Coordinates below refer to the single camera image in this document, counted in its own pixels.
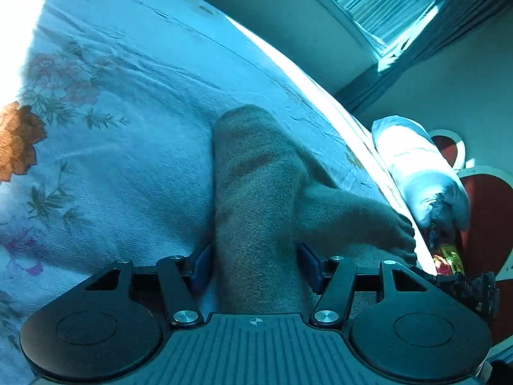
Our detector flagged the dark grey fleece pants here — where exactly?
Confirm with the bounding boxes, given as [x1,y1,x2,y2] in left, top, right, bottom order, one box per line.
[213,105,417,314]

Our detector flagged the red heart shaped headboard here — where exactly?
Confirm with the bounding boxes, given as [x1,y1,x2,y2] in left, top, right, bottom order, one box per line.
[430,130,512,351]

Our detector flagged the floral white bed sheet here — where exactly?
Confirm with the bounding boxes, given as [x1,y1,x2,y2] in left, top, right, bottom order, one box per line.
[1,0,413,384]

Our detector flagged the blue window curtain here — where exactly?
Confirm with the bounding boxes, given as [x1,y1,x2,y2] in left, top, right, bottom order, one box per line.
[335,0,512,113]

